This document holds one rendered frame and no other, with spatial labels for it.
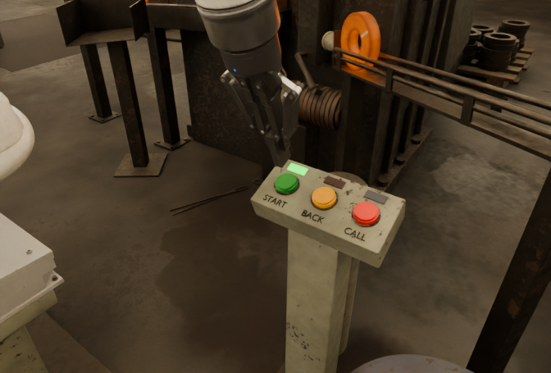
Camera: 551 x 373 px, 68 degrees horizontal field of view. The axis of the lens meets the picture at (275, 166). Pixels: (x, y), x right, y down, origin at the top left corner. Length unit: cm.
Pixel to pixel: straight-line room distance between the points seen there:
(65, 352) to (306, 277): 75
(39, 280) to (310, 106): 85
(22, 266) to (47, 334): 47
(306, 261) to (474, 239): 101
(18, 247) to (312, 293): 59
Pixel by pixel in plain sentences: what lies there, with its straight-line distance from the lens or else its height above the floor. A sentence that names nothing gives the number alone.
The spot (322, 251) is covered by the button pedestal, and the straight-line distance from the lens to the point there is 71.
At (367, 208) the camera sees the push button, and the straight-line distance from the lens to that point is 66.
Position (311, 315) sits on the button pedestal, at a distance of 85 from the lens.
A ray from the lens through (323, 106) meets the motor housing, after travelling 128.
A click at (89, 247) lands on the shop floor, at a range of 161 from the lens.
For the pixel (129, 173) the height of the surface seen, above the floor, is 1.
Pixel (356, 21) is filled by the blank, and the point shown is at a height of 76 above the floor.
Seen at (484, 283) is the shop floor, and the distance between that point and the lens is 151.
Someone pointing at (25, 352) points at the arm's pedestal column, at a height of 18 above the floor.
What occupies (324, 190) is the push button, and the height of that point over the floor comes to 61.
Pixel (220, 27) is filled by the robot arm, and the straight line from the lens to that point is 48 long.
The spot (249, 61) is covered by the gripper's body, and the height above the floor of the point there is 86.
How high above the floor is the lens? 101
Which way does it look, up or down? 32 degrees down
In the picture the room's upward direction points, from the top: straight up
